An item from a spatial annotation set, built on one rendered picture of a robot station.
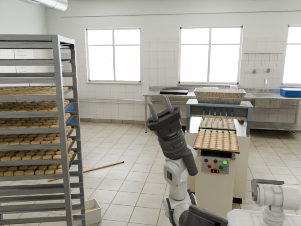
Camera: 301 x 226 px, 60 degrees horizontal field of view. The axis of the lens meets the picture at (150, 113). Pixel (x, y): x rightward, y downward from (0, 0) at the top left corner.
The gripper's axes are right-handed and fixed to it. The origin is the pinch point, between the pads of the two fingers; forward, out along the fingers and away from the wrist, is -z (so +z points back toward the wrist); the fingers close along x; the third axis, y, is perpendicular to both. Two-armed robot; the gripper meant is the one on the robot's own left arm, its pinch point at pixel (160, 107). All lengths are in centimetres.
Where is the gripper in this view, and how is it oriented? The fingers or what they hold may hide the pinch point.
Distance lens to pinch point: 83.4
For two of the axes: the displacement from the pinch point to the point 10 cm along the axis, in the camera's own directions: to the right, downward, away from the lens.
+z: 3.2, 8.4, 4.4
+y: 3.6, 3.3, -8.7
